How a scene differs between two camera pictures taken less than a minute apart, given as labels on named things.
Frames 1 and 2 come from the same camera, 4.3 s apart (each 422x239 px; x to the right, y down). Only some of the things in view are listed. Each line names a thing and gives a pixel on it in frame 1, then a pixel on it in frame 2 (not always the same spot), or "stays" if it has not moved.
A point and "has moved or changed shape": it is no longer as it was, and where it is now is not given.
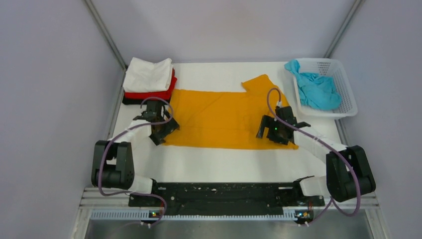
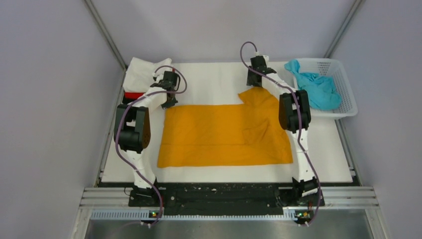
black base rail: x=228 y=198 stays
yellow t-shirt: x=220 y=119 has moved or changed shape
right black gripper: x=268 y=121 → x=251 y=81
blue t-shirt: x=316 y=90 stays
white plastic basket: x=334 y=69 stays
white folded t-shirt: x=144 y=76 stays
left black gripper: x=170 y=126 → x=171 y=103
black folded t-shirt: x=139 y=100 stays
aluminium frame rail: x=94 y=199 stays
